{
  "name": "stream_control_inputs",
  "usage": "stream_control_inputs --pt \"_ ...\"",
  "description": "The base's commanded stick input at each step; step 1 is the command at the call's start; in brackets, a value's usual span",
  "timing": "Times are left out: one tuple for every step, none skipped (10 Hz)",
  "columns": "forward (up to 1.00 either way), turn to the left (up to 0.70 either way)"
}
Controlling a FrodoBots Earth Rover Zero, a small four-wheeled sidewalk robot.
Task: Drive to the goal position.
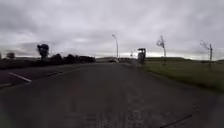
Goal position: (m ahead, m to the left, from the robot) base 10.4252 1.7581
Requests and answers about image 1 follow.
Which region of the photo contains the small dark tree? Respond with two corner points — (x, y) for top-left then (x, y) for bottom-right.
(5, 51), (16, 61)

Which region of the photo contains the green grass field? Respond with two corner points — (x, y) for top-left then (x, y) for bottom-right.
(143, 57), (224, 94)

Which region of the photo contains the curved street lamp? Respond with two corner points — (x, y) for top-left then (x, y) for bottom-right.
(111, 33), (120, 62)

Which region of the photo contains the dark hedge row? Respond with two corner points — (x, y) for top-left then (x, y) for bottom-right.
(0, 53), (97, 70)

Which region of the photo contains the grey asphalt road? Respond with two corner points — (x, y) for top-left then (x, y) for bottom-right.
(0, 62), (98, 88)

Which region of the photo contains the dark asphalt path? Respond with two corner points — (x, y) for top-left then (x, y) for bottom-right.
(0, 61), (224, 128)

